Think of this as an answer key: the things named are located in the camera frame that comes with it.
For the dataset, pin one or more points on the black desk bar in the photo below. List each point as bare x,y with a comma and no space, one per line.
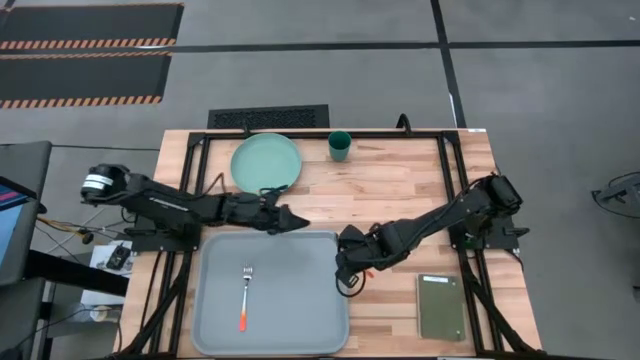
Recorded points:
75,272

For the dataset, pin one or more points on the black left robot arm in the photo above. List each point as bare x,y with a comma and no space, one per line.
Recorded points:
160,202

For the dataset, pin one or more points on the small black device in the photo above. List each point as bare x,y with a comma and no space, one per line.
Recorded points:
118,256

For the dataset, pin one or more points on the dark green plastic cup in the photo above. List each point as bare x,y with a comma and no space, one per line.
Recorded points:
340,147

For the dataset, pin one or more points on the white paper sheet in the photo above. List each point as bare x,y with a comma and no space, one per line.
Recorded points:
100,260

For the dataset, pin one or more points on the computer screen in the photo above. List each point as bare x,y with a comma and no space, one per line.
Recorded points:
10,230

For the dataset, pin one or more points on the black hazard striped mat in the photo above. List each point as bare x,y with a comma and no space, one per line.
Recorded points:
80,75
90,22

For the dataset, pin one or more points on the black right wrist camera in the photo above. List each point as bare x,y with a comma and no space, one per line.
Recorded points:
352,234

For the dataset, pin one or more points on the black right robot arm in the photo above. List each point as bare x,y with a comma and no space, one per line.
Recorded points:
450,212

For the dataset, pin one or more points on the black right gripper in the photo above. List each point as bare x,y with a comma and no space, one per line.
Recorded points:
365,250

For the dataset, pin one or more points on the gray plastic tray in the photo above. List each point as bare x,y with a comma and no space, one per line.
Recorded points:
300,300

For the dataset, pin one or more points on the black floor vent grille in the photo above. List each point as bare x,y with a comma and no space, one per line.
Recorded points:
267,117

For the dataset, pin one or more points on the black aluminium table frame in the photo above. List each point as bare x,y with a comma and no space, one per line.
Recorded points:
325,135

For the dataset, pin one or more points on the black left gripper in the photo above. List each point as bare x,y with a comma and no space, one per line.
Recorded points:
250,210

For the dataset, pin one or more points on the light green plastic plate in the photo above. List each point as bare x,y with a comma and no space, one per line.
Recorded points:
265,162

